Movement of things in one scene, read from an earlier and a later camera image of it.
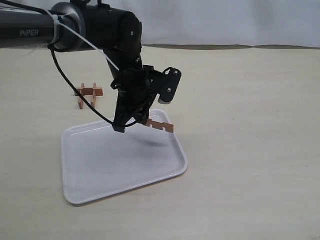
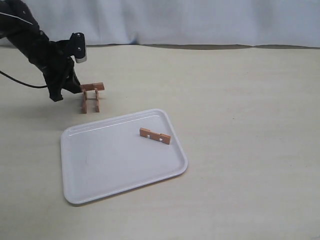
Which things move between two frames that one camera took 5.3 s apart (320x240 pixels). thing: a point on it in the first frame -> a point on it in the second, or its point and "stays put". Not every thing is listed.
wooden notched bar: x=90 y=91 -> x=91 y=86
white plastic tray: x=98 y=162 stays put
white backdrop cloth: x=253 y=23 stays put
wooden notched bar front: x=169 y=127 -> x=155 y=135
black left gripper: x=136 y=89 -> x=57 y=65
